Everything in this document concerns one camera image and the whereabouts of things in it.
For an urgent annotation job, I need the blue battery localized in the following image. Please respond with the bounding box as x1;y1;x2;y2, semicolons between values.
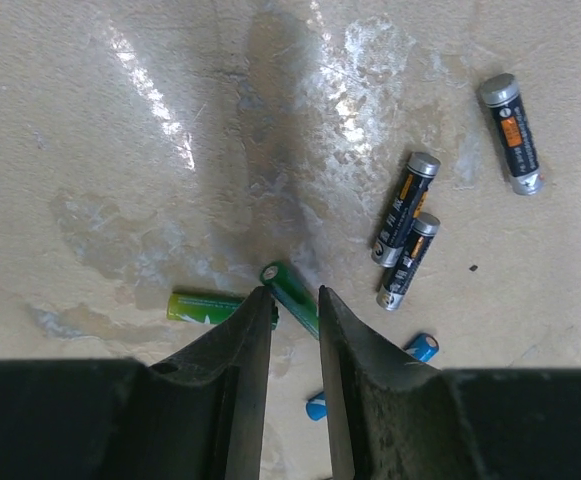
305;392;327;421
404;332;440;363

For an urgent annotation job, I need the green battery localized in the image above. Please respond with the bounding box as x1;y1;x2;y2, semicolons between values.
259;261;319;340
166;292;280;331

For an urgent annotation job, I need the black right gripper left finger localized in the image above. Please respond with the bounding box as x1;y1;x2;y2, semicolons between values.
0;287;274;479

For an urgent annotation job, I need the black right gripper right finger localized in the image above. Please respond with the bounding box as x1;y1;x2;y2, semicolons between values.
318;287;581;479

